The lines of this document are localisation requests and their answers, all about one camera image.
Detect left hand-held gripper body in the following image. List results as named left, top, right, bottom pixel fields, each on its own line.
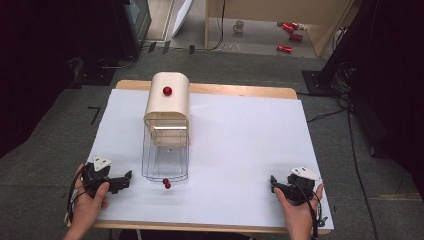
left=81, top=156, right=122, bottom=198

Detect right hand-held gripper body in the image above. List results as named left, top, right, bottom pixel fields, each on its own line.
left=273, top=166, right=323, bottom=206

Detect clear plastic drawer red knobs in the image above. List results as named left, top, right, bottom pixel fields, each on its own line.
left=140, top=117, right=190, bottom=190

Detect person's right hand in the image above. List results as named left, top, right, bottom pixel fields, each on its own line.
left=273, top=182, right=325, bottom=235

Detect person's left hand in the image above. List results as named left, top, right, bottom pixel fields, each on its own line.
left=68, top=163, right=111, bottom=232

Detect white table sheet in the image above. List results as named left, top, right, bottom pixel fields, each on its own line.
left=86, top=88, right=335, bottom=232

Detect black stand base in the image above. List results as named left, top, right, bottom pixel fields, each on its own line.
left=71, top=57, right=117, bottom=88
left=301, top=69, right=338, bottom=98

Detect wooden table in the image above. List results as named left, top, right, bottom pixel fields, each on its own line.
left=66, top=79, right=334, bottom=235

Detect dark monitor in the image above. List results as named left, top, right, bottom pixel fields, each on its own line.
left=112, top=0, right=153, bottom=60

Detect grey mug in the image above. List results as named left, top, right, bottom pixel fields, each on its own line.
left=232, top=19, right=246, bottom=34

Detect white board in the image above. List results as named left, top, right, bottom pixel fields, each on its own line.
left=171, top=0, right=195, bottom=38

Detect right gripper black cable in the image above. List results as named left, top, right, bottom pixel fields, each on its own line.
left=293, top=181, right=330, bottom=240

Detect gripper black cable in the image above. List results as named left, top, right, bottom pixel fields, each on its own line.
left=65, top=165, right=86, bottom=224
left=293, top=181, right=330, bottom=240

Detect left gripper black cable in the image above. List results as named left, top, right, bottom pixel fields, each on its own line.
left=65, top=165, right=86, bottom=224

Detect black floor cable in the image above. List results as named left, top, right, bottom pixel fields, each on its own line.
left=305, top=59, right=382, bottom=240

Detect black hanging cable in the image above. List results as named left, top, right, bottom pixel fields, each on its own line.
left=203, top=0, right=227, bottom=52

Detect light wooden shelf frame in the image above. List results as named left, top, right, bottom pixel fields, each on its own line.
left=204, top=0, right=355, bottom=58

